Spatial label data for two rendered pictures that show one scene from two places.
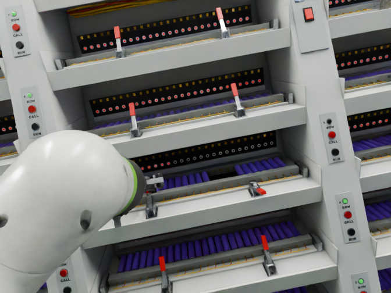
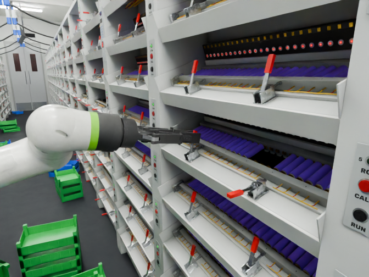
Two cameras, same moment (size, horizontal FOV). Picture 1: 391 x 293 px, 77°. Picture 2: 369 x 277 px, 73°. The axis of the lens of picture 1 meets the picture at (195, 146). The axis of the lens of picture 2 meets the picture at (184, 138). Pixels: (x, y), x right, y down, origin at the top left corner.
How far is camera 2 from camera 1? 0.55 m
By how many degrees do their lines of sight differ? 62
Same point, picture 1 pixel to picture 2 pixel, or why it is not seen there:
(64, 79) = (165, 35)
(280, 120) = (300, 125)
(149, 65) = (202, 26)
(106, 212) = (45, 149)
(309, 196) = (304, 242)
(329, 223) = not seen: outside the picture
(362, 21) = not seen: outside the picture
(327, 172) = (336, 233)
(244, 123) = (257, 112)
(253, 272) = (240, 258)
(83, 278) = (160, 173)
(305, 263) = not seen: outside the picture
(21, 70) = (150, 26)
